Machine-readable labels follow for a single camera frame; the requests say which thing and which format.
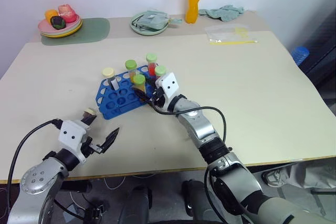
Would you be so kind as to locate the pale green plate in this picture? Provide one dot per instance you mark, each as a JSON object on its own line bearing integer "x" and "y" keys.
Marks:
{"x": 147, "y": 31}

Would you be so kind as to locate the dark green-red toy fruit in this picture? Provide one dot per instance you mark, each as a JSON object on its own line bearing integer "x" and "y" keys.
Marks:
{"x": 57, "y": 22}

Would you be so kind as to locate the pink plate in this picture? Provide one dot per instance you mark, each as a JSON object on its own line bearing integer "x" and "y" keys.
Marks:
{"x": 72, "y": 24}

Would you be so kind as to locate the grey fabric cover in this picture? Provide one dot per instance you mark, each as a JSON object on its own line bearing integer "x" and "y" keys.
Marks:
{"x": 302, "y": 174}

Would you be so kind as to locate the orange toy fruit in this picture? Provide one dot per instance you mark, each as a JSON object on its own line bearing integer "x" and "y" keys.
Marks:
{"x": 50, "y": 14}

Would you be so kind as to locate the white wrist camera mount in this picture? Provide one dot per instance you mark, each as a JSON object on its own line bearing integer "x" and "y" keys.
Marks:
{"x": 71, "y": 132}
{"x": 170, "y": 85}

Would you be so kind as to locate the blue ribbed cap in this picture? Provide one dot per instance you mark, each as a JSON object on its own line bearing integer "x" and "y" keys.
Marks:
{"x": 300, "y": 54}

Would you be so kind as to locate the black bar under table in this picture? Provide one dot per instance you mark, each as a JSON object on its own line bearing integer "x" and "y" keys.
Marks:
{"x": 76, "y": 186}

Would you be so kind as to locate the yellow plate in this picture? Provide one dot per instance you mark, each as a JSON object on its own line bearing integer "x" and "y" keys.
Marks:
{"x": 64, "y": 34}

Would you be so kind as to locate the green-capped yellow liquid tube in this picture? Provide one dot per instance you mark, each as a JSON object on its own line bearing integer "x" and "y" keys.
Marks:
{"x": 140, "y": 81}

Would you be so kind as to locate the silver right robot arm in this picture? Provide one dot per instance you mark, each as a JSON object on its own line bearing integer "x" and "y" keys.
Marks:
{"x": 231, "y": 171}

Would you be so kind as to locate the blue test tube rack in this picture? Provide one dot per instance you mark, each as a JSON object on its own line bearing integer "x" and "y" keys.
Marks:
{"x": 118, "y": 102}

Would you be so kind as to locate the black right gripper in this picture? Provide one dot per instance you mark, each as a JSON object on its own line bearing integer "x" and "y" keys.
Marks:
{"x": 158, "y": 97}

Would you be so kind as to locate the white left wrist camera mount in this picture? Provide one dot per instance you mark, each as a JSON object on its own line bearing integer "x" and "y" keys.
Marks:
{"x": 71, "y": 132}

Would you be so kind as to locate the pale green folded pouch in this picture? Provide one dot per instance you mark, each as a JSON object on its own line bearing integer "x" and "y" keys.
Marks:
{"x": 155, "y": 20}

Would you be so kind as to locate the cream-capped dark test tube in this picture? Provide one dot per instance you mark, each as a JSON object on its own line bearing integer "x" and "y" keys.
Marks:
{"x": 89, "y": 111}

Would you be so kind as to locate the green-capped orange liquid tube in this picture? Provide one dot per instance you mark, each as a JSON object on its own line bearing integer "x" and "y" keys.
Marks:
{"x": 160, "y": 72}

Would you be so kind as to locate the black chair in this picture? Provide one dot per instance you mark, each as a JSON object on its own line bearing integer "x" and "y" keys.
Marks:
{"x": 323, "y": 56}

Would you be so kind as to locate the yellow-capped clear test tube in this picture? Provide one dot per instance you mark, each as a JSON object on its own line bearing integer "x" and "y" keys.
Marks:
{"x": 110, "y": 75}

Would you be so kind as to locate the pink toy fruit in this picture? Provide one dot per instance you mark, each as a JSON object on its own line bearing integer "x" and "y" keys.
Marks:
{"x": 67, "y": 12}

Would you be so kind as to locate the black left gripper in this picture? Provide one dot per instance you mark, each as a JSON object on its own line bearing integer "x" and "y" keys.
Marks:
{"x": 90, "y": 149}

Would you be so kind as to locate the green crumpled cloth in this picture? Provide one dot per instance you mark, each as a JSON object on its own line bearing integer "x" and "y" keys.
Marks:
{"x": 225, "y": 12}

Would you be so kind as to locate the green-capped red liquid tube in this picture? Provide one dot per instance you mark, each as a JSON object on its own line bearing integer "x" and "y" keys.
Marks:
{"x": 152, "y": 62}

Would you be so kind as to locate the green-capped clear test tube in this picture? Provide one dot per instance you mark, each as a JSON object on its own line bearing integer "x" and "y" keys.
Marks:
{"x": 131, "y": 67}

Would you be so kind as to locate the clear zip bag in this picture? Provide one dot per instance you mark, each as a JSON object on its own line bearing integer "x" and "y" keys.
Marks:
{"x": 231, "y": 33}

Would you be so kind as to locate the green placemat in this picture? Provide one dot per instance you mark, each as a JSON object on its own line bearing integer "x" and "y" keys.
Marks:
{"x": 94, "y": 31}

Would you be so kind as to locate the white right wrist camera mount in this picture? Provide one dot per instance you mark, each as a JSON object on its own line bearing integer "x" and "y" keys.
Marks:
{"x": 170, "y": 85}

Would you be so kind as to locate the dark rounded shape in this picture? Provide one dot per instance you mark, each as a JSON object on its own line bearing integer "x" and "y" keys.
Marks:
{"x": 136, "y": 205}
{"x": 195, "y": 203}

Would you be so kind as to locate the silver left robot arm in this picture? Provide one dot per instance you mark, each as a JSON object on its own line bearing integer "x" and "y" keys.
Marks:
{"x": 39, "y": 175}

